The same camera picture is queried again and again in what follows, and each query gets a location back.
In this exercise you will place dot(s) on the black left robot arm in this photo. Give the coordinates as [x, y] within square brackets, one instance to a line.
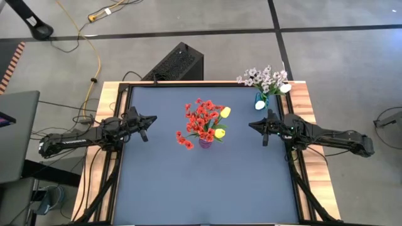
[75, 139]

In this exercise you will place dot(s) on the red artificial flower bunch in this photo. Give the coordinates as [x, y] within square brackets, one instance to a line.
[201, 122]

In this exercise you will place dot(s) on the black computer tower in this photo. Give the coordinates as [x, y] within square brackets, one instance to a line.
[176, 62]

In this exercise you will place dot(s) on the grey side table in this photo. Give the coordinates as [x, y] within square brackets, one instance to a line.
[15, 144]

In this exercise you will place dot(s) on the white artificial tulip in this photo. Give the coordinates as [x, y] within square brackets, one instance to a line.
[285, 88]
[259, 105]

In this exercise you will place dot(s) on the orange striped black mat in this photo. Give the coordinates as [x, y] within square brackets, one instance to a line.
[11, 66]

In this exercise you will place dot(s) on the pink ribbed glass vase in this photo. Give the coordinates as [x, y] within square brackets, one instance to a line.
[205, 143]

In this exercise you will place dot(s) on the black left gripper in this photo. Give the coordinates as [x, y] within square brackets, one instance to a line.
[136, 120]

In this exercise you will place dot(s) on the white artificial flower bunch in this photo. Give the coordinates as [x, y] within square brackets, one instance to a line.
[264, 78]

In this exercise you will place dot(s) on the black stand foot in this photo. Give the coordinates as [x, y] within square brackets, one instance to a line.
[37, 29]

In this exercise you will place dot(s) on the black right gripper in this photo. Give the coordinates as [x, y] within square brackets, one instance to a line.
[279, 127]

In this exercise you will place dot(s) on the blue object on floor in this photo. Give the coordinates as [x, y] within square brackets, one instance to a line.
[50, 199]

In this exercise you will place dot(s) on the blue textured glass vase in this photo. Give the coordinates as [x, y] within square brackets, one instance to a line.
[257, 98]

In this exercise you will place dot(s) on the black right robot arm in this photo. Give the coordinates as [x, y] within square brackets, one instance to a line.
[339, 139]

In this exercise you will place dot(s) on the black aluminium table frame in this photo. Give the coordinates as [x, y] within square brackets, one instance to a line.
[188, 84]

